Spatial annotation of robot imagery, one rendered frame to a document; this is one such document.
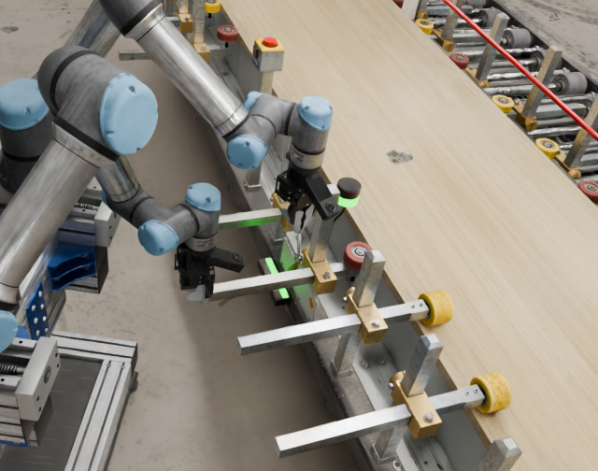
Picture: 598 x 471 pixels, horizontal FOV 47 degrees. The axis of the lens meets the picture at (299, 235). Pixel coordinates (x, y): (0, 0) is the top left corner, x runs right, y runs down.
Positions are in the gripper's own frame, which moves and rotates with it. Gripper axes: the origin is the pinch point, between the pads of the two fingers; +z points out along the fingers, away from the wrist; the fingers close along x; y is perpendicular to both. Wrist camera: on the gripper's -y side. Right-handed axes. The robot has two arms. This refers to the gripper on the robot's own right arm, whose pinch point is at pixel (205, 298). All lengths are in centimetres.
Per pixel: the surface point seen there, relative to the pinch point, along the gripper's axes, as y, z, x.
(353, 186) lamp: -36.6, -28.5, -3.0
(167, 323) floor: -5, 83, -61
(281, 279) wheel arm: -19.7, -3.4, 1.1
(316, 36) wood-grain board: -76, -7, -118
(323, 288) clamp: -30.2, -1.8, 5.1
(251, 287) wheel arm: -11.5, -3.0, 1.6
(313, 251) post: -29.4, -7.6, -2.8
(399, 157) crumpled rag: -72, -8, -37
